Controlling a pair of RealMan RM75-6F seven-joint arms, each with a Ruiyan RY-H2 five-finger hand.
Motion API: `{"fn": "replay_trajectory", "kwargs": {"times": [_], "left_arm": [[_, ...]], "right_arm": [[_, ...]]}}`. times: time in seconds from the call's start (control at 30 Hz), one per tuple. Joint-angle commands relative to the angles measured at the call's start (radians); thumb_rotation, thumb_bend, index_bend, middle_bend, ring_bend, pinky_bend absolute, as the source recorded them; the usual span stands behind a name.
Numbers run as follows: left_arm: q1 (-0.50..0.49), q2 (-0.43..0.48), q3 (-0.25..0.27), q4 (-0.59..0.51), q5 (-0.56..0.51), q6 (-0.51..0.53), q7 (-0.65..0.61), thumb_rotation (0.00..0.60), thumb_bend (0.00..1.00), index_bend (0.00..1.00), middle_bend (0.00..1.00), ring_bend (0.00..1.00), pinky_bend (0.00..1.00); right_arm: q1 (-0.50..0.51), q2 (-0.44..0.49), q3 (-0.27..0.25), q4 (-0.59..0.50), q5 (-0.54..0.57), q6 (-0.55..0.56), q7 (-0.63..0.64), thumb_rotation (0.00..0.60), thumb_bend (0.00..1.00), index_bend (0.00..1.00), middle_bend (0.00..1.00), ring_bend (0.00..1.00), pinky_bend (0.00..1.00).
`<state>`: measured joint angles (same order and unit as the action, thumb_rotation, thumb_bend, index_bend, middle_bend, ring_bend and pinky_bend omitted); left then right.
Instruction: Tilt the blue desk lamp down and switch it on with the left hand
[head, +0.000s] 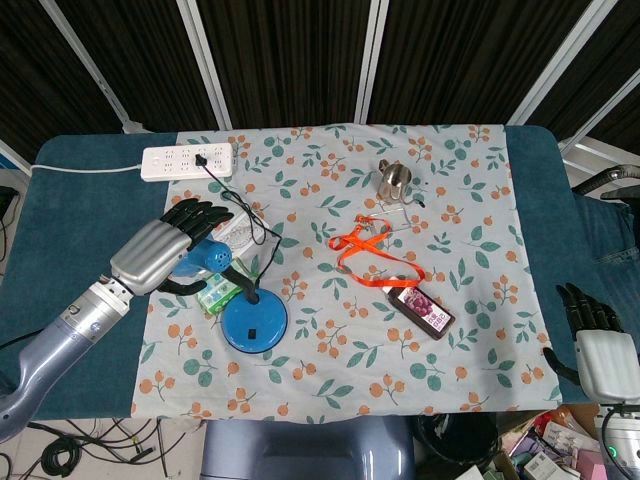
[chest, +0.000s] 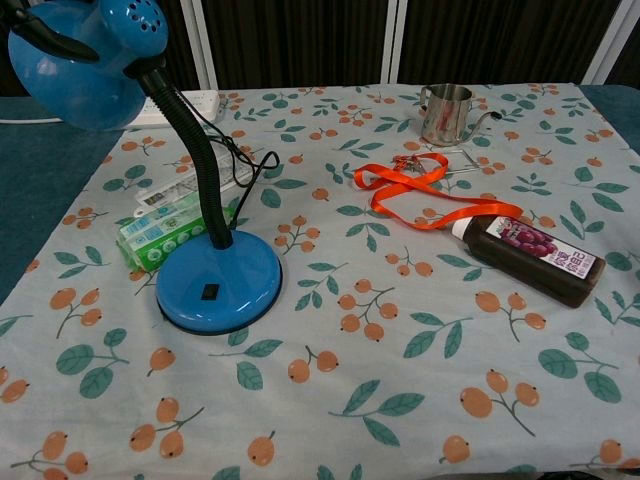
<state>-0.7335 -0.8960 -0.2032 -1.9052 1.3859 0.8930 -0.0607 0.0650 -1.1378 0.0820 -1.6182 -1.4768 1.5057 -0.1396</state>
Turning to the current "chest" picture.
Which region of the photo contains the fruit print tablecloth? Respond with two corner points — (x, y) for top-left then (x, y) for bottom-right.
(0, 82), (640, 480)

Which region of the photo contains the white power strip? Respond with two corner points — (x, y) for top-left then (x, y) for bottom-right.
(0, 89), (229, 131)

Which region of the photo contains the green tissue pack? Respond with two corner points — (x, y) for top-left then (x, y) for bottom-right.
(115, 192), (236, 274)

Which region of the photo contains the grape juice bottle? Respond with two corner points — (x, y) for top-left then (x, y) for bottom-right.
(451, 214), (607, 309)

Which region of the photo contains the clear badge holder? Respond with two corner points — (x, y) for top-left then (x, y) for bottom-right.
(442, 146), (484, 175)

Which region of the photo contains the steel spouted pitcher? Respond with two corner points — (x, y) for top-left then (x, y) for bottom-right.
(417, 83), (504, 147)

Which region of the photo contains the orange lanyard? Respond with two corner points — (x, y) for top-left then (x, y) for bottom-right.
(353, 153), (524, 232)

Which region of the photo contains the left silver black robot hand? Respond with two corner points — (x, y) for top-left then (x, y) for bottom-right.
(9, 0), (101, 64)

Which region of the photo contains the black lamp power cable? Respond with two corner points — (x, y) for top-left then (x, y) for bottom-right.
(177, 89), (281, 231)

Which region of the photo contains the clear plastic printed packet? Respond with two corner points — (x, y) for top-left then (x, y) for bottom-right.
(133, 144), (256, 211)

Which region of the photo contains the blue desk lamp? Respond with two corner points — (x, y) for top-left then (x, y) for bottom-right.
(7, 0), (284, 335)

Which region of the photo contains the dark curtain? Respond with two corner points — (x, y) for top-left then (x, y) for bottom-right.
(0, 0), (640, 97)

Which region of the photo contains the white partition post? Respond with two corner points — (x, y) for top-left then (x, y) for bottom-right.
(178, 0), (219, 92)
(382, 0), (407, 85)
(582, 0), (640, 86)

